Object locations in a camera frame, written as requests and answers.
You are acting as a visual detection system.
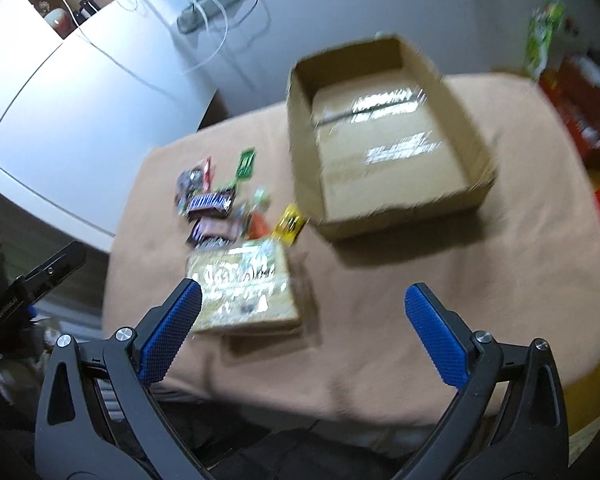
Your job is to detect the large cracker packet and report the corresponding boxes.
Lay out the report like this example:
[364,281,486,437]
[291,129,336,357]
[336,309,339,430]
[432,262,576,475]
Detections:
[186,237,302,335]

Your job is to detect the brown pink chocolate bar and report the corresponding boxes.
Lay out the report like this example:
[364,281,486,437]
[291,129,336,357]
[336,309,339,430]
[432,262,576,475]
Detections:
[187,218,242,248]

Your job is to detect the clear red nut packet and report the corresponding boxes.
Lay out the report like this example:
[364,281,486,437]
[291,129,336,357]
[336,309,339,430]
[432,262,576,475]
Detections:
[174,157,212,216]

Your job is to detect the Snickers bar blue label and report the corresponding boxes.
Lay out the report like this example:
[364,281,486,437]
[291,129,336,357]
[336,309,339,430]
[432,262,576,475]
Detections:
[186,188,236,221]

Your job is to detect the orange green jelly packet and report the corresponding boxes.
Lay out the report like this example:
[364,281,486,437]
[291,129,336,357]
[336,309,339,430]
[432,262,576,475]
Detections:
[238,186,271,240]

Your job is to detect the yellow candy packet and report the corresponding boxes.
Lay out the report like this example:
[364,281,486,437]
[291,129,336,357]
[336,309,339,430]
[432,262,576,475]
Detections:
[272,203,306,246]

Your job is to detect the green gum packet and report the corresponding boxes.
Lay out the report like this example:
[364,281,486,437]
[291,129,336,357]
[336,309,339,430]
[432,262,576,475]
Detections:
[235,148,257,181]

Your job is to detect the brown cardboard box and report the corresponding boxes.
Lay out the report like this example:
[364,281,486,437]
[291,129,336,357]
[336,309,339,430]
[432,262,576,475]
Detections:
[286,35,498,242]

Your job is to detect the beige table cloth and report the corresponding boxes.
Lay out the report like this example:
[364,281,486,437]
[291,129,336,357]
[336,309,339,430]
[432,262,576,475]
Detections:
[100,71,600,428]

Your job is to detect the red white jar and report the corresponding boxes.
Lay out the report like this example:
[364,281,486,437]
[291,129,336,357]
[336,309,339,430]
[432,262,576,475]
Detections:
[44,8,73,39]

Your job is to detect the red cardboard box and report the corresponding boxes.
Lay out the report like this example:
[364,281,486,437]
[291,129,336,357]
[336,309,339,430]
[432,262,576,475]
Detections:
[539,61,600,169]

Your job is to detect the green juice carton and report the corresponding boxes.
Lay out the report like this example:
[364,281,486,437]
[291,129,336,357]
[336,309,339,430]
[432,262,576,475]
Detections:
[524,0,565,80]

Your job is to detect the white cable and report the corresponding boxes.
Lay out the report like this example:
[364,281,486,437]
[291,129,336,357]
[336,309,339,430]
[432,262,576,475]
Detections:
[23,0,231,97]

